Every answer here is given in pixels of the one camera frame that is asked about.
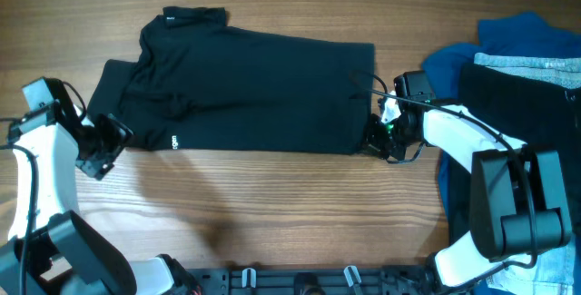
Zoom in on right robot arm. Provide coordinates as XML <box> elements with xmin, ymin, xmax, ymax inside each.
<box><xmin>367</xmin><ymin>71</ymin><xmax>573</xmax><ymax>294</ymax></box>

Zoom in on grey patterned garment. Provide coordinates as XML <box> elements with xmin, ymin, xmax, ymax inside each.
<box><xmin>474</xmin><ymin>53</ymin><xmax>580</xmax><ymax>89</ymax></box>

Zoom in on blue garment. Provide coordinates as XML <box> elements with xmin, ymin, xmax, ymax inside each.
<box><xmin>421</xmin><ymin>12</ymin><xmax>580</xmax><ymax>98</ymax></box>

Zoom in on black t-shirt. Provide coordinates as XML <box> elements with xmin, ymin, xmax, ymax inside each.
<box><xmin>88</xmin><ymin>6</ymin><xmax>375</xmax><ymax>154</ymax></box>

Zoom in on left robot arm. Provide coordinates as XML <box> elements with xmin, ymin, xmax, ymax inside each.
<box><xmin>1</xmin><ymin>77</ymin><xmax>203</xmax><ymax>294</ymax></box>

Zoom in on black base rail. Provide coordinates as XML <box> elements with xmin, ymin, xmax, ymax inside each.
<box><xmin>190</xmin><ymin>265</ymin><xmax>434</xmax><ymax>295</ymax></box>

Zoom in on dark folded garment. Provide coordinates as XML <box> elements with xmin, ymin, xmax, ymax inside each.
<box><xmin>458</xmin><ymin>63</ymin><xmax>580</xmax><ymax>235</ymax></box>

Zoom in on light blue jeans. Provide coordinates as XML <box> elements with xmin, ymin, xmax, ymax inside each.
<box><xmin>475</xmin><ymin>236</ymin><xmax>580</xmax><ymax>295</ymax></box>

